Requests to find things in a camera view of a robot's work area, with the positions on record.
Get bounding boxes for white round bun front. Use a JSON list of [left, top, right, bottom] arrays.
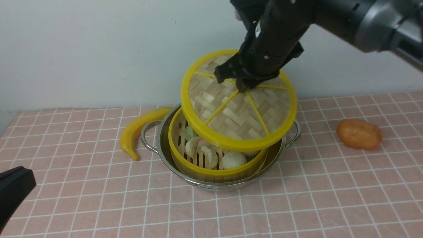
[[220, 151, 248, 169]]

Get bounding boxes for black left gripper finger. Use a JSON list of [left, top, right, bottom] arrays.
[[0, 166, 37, 232]]

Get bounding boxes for orange brown potato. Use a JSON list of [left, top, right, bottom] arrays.
[[336, 119, 383, 150]]

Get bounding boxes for yellow banana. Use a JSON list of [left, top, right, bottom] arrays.
[[120, 107, 173, 161]]

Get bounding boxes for stainless steel pot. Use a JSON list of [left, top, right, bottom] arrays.
[[140, 104, 302, 191]]

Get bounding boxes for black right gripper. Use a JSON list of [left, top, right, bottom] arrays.
[[214, 0, 318, 92]]

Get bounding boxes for pale dumpling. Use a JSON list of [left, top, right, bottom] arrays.
[[201, 146, 218, 169]]

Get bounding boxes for yellow bamboo steamer basket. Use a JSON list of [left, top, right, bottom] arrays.
[[168, 109, 268, 183]]

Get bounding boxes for yellow woven steamer lid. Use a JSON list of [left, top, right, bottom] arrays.
[[181, 49, 297, 151]]

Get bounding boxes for grey black right arm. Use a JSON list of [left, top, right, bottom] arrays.
[[214, 0, 423, 92]]

